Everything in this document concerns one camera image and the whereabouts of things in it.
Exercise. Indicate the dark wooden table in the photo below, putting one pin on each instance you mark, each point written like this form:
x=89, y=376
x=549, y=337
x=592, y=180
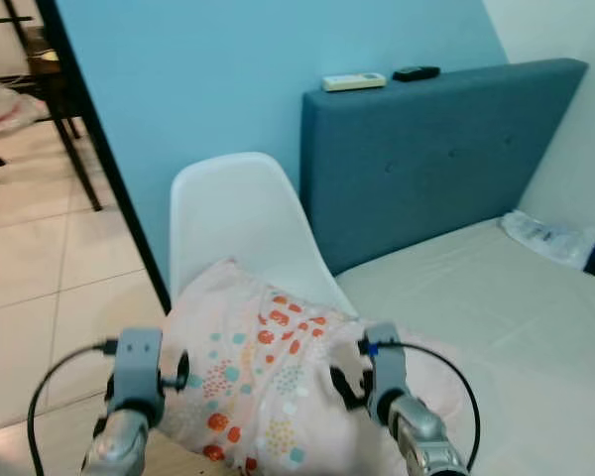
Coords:
x=55, y=84

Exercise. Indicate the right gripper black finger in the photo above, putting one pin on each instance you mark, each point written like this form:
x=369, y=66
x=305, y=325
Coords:
x=345, y=389

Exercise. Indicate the cream mattress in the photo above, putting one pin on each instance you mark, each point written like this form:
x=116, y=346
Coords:
x=486, y=317

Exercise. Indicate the clear plastic package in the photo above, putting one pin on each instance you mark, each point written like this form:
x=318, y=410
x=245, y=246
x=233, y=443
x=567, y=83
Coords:
x=550, y=238

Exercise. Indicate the dark door frame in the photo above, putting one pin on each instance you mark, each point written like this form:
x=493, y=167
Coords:
x=102, y=149

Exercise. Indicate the pink floral pillow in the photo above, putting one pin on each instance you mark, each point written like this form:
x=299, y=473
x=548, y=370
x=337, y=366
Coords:
x=258, y=377

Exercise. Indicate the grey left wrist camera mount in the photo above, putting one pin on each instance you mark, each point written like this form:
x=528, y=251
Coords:
x=139, y=365

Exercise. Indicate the black remote control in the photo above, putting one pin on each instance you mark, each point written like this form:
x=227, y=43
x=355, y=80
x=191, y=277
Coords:
x=416, y=73

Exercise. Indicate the cream remote control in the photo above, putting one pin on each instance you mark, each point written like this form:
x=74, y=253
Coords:
x=354, y=82

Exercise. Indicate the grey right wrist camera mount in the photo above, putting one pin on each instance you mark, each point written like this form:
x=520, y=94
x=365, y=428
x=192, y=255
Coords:
x=387, y=362

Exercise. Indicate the pink plastic bag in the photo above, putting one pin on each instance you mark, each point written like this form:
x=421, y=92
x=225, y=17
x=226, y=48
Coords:
x=10, y=109

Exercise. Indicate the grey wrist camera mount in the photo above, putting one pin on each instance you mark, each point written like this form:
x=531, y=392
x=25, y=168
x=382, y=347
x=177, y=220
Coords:
x=139, y=365
x=387, y=362

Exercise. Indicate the blue upholstered headboard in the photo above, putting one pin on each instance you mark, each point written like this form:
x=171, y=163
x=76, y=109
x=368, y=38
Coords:
x=426, y=164

